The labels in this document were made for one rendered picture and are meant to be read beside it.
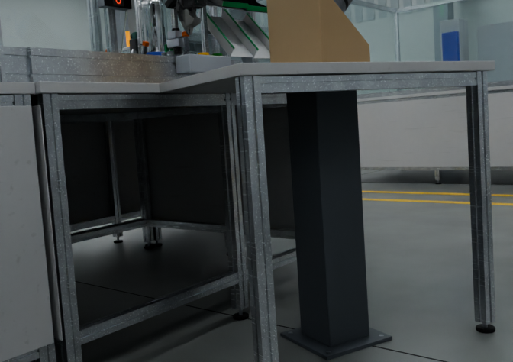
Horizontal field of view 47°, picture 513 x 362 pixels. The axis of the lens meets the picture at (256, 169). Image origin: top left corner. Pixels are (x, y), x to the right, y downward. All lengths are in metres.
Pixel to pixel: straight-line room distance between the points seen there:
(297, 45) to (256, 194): 0.58
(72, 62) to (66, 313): 0.70
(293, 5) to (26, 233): 1.00
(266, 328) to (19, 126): 0.80
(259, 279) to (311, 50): 0.70
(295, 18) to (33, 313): 1.11
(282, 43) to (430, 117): 4.19
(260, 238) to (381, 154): 4.85
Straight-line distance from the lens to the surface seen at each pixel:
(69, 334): 1.72
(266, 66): 1.42
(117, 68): 1.87
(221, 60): 2.10
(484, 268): 2.00
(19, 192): 1.60
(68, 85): 1.66
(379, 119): 6.22
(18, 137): 1.60
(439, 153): 5.96
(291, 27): 1.85
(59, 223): 1.65
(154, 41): 3.24
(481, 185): 1.95
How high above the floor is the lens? 0.72
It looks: 5 degrees down
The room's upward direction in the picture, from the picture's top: 4 degrees counter-clockwise
